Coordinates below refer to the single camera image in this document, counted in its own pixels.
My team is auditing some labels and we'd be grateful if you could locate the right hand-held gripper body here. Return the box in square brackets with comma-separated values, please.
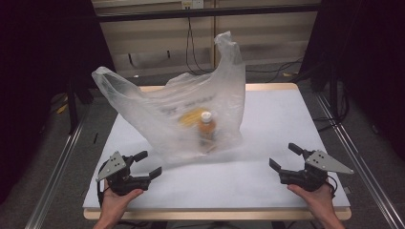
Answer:
[279, 149, 354, 193]

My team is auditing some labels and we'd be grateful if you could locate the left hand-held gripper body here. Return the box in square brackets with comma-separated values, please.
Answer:
[96, 151, 150, 196]

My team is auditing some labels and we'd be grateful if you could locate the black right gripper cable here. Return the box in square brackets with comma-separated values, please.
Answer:
[326, 175, 339, 196]

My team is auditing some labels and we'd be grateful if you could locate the black curtain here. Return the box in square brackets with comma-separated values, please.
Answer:
[299, 0, 405, 161]
[0, 0, 117, 204]

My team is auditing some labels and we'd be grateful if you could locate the black hanging wall cable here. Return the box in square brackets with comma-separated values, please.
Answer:
[185, 16, 214, 76]

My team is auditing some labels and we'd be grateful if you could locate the translucent white plastic bag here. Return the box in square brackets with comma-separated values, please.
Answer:
[91, 31, 247, 165]

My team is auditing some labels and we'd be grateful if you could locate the orange drink bottle white cap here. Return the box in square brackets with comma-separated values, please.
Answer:
[198, 111, 218, 151]

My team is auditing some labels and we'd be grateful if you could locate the black floor cable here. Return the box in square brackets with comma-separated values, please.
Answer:
[245, 56, 305, 84]

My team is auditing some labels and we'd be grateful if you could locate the bundle of black cables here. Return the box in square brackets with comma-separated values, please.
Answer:
[312, 83, 351, 133]

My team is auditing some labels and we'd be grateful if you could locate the person's left hand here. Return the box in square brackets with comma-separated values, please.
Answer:
[100, 187, 144, 222]

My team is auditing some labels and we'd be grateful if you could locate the black horizontal bar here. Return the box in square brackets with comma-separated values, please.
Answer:
[95, 3, 323, 24]

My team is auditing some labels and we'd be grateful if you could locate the metal floor rail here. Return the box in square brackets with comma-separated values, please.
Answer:
[24, 104, 94, 229]
[314, 92, 405, 229]

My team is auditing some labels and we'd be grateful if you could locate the white wall power outlet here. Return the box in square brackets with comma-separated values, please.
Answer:
[181, 0, 204, 10]

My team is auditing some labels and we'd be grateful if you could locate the person's right hand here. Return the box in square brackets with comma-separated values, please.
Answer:
[287, 182, 337, 222]

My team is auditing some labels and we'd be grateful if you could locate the black metal stand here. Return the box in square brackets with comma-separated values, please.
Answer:
[328, 61, 340, 119]
[66, 75, 80, 135]

